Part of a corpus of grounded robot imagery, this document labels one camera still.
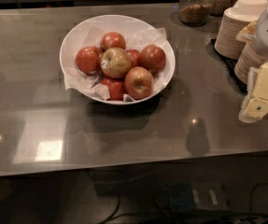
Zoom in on white paper liner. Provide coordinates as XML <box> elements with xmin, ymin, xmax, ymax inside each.
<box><xmin>60</xmin><ymin>26</ymin><xmax>175</xmax><ymax>105</ymax></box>

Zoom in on red apple top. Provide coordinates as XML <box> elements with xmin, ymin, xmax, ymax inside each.
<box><xmin>100</xmin><ymin>32</ymin><xmax>126</xmax><ymax>50</ymax></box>

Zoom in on small red apple middle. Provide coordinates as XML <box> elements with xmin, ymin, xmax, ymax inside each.
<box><xmin>127</xmin><ymin>49</ymin><xmax>140</xmax><ymax>67</ymax></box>

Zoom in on white ceramic bowl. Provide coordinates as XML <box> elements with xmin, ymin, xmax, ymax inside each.
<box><xmin>60</xmin><ymin>15</ymin><xmax>176</xmax><ymax>105</ymax></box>

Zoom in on stack paper plates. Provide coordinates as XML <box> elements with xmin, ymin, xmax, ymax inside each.
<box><xmin>214</xmin><ymin>0</ymin><xmax>268</xmax><ymax>60</ymax></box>
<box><xmin>234</xmin><ymin>42</ymin><xmax>266</xmax><ymax>84</ymax></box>

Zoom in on back stack paper plates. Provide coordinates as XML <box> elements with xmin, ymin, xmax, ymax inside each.
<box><xmin>214</xmin><ymin>0</ymin><xmax>268</xmax><ymax>60</ymax></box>

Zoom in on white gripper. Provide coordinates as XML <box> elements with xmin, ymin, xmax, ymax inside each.
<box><xmin>235</xmin><ymin>7</ymin><xmax>268</xmax><ymax>123</ymax></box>

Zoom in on black mat under plates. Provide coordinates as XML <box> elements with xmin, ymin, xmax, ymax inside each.
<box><xmin>210</xmin><ymin>39</ymin><xmax>247</xmax><ymax>95</ymax></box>

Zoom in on black cable floor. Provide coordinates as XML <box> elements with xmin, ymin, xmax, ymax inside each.
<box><xmin>97</xmin><ymin>193</ymin><xmax>121</xmax><ymax>224</ymax></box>
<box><xmin>248</xmin><ymin>182</ymin><xmax>268</xmax><ymax>224</ymax></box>

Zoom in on red apple front bottom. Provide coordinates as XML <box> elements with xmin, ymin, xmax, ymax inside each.
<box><xmin>101</xmin><ymin>77</ymin><xmax>125</xmax><ymax>101</ymax></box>

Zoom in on dark box under table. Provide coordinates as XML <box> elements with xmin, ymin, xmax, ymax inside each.
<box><xmin>168</xmin><ymin>182</ymin><xmax>232</xmax><ymax>214</ymax></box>

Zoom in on yellow-green apple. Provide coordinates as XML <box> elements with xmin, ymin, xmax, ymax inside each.
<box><xmin>100</xmin><ymin>48</ymin><xmax>132</xmax><ymax>79</ymax></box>

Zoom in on red apple far left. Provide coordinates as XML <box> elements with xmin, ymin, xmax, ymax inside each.
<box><xmin>76</xmin><ymin>46</ymin><xmax>103</xmax><ymax>76</ymax></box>

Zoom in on front stack paper plates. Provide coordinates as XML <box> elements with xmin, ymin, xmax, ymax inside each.
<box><xmin>234</xmin><ymin>42</ymin><xmax>266</xmax><ymax>84</ymax></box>

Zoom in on black cable right floor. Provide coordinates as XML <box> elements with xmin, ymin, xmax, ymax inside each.
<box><xmin>248</xmin><ymin>182</ymin><xmax>268</xmax><ymax>224</ymax></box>

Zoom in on red-gold apple front right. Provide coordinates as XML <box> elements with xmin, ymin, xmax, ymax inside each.
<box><xmin>124</xmin><ymin>66</ymin><xmax>154</xmax><ymax>99</ymax></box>

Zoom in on red apple right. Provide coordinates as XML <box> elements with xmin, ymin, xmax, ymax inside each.
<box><xmin>139</xmin><ymin>44</ymin><xmax>166</xmax><ymax>73</ymax></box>

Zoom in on black cable left floor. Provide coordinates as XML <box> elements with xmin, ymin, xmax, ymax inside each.
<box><xmin>97</xmin><ymin>193</ymin><xmax>121</xmax><ymax>224</ymax></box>

